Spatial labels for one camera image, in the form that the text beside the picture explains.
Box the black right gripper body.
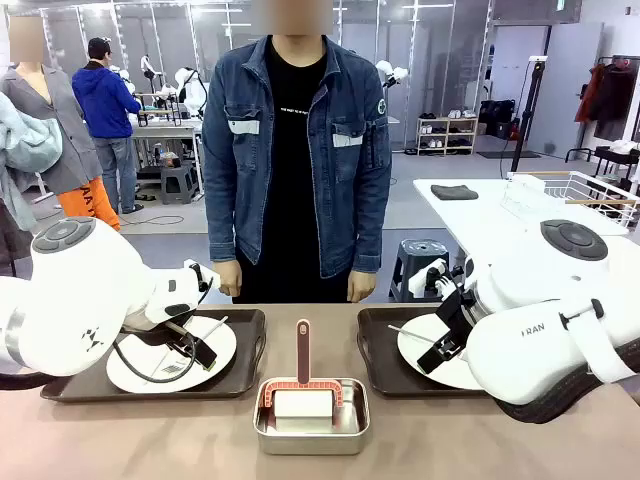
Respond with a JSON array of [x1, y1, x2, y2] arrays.
[[434, 288, 477, 347]]

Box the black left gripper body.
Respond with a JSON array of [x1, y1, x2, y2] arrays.
[[121, 318, 199, 362]]

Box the white round plate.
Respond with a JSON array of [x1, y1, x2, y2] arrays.
[[397, 313, 484, 391], [105, 314, 238, 394]]

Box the silver fork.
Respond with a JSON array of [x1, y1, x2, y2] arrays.
[[387, 324, 435, 347], [196, 315, 230, 342]]

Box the dark brown serving tray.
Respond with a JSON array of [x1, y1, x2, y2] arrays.
[[40, 308, 268, 403], [356, 306, 494, 400]]

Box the red-handled lint roller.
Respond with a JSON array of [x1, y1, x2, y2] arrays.
[[262, 319, 347, 434]]

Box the person's right forearm denim sleeve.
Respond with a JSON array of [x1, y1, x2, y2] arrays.
[[202, 184, 242, 266]]

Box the person's left forearm denim sleeve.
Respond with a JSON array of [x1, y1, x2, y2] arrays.
[[349, 189, 393, 274]]

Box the person's right hand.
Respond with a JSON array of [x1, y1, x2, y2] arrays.
[[218, 261, 243, 298]]

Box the person's left hand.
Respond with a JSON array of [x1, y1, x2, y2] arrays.
[[347, 269, 378, 304]]

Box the dark green plastic stool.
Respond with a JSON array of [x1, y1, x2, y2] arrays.
[[389, 238, 451, 303]]

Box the folded dark grey cloth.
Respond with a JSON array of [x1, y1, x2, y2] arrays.
[[430, 183, 480, 202]]

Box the rectangular stainless steel tray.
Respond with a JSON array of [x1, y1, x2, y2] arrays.
[[253, 377, 372, 456]]

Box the black step stool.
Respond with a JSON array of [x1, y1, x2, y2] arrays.
[[159, 164, 199, 206]]

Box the wooden shoe rack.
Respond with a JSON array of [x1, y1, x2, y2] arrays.
[[415, 116, 479, 157]]

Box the white workbench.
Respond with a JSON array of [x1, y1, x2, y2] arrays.
[[130, 119, 205, 202]]

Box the black bags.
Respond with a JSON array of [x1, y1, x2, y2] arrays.
[[478, 98, 521, 140]]

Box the black light stand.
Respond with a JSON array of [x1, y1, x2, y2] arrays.
[[509, 55, 549, 174]]

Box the man in denim jacket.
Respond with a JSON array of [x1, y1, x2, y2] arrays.
[[201, 0, 393, 305]]

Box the man in blue hoodie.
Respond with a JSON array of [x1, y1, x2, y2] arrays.
[[71, 36, 146, 216]]

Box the light blue fleece jacket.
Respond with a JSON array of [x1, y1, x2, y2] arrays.
[[0, 91, 64, 234]]

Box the woman in grey jacket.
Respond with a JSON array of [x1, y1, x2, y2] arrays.
[[0, 16, 122, 232]]

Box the hanging orange garment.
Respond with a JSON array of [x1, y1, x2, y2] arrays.
[[574, 63, 607, 124]]

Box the hanging dark garment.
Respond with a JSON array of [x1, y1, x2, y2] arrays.
[[593, 60, 640, 142]]

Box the black clothes rack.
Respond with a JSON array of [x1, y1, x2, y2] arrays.
[[565, 54, 640, 164]]

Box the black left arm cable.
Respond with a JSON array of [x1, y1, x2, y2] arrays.
[[111, 333, 197, 385]]

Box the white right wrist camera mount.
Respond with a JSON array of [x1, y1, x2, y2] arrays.
[[407, 257, 467, 302]]

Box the black braided cable sleeve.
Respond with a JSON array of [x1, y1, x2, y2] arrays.
[[493, 343, 640, 425], [0, 368, 57, 392]]

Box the white wire dish rack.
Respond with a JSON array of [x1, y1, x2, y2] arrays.
[[500, 170, 640, 237]]

